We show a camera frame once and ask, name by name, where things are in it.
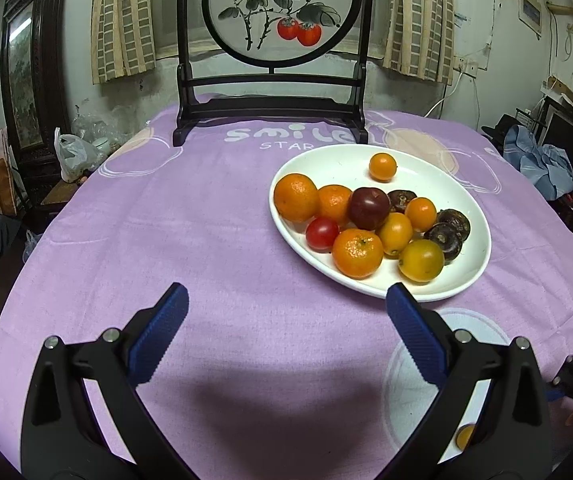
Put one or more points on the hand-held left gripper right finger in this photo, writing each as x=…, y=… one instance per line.
x=416, y=335

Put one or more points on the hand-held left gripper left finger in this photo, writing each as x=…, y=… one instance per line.
x=159, y=335

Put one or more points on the yellow tomato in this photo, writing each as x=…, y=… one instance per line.
x=421, y=260

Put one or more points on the dark water chestnut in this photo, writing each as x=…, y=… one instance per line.
x=403, y=199
x=455, y=221
x=445, y=241

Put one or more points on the orange tangerine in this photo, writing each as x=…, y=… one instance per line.
x=357, y=253
x=334, y=202
x=296, y=197

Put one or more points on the orange oval tomato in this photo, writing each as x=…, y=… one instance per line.
x=395, y=234

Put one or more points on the orange kumquat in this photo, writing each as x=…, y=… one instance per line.
x=421, y=213
x=465, y=436
x=383, y=167

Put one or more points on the dark red plum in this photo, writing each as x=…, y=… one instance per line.
x=370, y=208

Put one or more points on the red cherry tomato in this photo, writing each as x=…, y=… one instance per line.
x=322, y=234

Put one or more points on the white oval plate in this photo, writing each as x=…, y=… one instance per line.
x=336, y=162

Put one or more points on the purple printed tablecloth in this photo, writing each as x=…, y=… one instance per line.
x=216, y=240

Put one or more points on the white plastic bag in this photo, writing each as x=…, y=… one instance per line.
x=74, y=157

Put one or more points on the blue cloth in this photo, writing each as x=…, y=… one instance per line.
x=541, y=162

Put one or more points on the clear plastic bag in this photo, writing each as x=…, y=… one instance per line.
x=99, y=130

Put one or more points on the dark framed painted table screen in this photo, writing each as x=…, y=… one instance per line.
x=266, y=110

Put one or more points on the dark wood framed panel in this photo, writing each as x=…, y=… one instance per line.
x=21, y=70

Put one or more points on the checked beige curtain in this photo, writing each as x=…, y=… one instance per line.
x=416, y=20
x=121, y=20

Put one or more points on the wall socket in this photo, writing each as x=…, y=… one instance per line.
x=467, y=67

